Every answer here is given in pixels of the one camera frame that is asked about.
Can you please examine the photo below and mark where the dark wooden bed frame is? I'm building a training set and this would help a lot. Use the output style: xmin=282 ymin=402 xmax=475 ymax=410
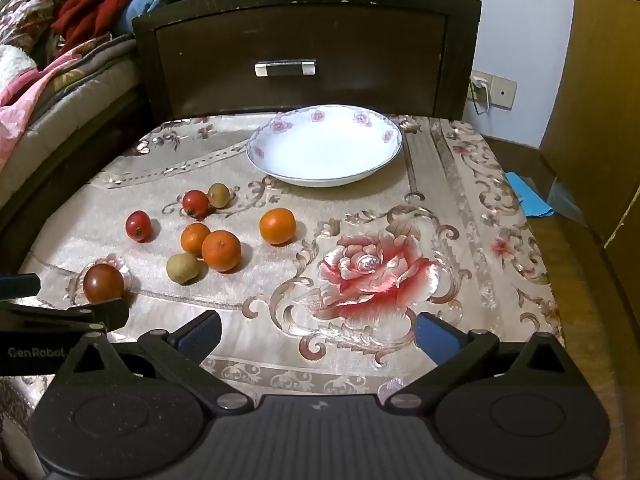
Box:
xmin=0 ymin=85 xmax=156 ymax=261

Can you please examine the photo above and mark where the blue garment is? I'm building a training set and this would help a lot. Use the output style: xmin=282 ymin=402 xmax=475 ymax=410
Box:
xmin=117 ymin=0 xmax=168 ymax=36

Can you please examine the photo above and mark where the small green round fruit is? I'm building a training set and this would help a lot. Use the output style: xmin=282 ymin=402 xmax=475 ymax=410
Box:
xmin=207 ymin=183 xmax=232 ymax=209

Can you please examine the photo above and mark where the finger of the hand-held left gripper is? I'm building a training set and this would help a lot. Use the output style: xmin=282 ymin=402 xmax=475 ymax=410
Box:
xmin=0 ymin=273 xmax=42 ymax=302
xmin=0 ymin=298 xmax=130 ymax=333

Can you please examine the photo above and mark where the small orange tangerine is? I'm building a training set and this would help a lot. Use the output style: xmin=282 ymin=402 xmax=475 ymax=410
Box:
xmin=180 ymin=222 xmax=211 ymax=255

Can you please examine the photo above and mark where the grey-brown quilted mattress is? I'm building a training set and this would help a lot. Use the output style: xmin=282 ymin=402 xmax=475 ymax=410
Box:
xmin=0 ymin=32 xmax=146 ymax=211

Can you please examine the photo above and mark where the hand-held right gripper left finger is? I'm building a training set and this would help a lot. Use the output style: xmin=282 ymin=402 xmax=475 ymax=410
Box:
xmin=54 ymin=310 xmax=250 ymax=412

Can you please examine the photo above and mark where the beige wall outlet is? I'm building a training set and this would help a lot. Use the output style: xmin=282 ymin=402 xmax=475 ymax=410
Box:
xmin=471 ymin=71 xmax=517 ymax=110

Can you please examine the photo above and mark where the dark wooden nightstand drawer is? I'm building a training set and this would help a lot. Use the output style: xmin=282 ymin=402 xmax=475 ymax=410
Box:
xmin=132 ymin=0 xmax=482 ymax=122

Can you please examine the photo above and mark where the red cherry tomato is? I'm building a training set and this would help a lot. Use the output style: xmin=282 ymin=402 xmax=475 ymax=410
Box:
xmin=181 ymin=189 xmax=210 ymax=220
xmin=125 ymin=211 xmax=153 ymax=243

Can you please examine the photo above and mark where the yellow-green round fruit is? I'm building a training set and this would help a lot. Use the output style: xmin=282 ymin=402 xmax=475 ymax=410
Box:
xmin=166 ymin=252 xmax=202 ymax=285

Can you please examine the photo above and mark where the white floral porcelain bowl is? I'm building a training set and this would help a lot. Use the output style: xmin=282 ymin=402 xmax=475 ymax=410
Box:
xmin=245 ymin=104 xmax=404 ymax=188

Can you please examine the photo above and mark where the silver and black drawer handle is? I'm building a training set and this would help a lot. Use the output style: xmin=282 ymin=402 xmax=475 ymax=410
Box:
xmin=254 ymin=59 xmax=317 ymax=78

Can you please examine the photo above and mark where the dark brownish red tomato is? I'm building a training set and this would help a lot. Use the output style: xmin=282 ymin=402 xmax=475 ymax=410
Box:
xmin=82 ymin=263 xmax=125 ymax=304

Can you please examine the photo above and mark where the white charger cable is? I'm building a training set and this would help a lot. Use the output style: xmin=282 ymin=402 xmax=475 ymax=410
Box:
xmin=467 ymin=82 xmax=493 ymax=115

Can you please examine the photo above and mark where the brown floral bedding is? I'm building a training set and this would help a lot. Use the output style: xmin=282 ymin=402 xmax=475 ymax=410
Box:
xmin=0 ymin=0 xmax=83 ymax=56

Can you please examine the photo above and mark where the red garment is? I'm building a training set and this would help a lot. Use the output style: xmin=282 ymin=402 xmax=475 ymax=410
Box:
xmin=51 ymin=0 xmax=211 ymax=46

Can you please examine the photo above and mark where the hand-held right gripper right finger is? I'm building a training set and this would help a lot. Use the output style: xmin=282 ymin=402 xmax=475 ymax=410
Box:
xmin=385 ymin=311 xmax=581 ymax=411

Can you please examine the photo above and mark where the white fluffy blanket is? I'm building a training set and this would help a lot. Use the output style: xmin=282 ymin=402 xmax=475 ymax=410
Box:
xmin=0 ymin=44 xmax=38 ymax=103

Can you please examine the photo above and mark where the wooden wardrobe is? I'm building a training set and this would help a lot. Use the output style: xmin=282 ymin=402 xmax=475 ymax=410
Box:
xmin=539 ymin=0 xmax=640 ymax=306

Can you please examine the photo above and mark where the pink floral blanket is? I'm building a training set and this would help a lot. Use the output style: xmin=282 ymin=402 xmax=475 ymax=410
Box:
xmin=0 ymin=35 xmax=113 ymax=173

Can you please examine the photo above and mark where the blue cloth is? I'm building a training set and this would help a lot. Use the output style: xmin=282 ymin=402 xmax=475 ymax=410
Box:
xmin=504 ymin=172 xmax=556 ymax=219

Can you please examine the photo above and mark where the beige floral embroidered cloth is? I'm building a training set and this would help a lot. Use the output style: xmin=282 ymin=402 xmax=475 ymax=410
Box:
xmin=0 ymin=114 xmax=566 ymax=480

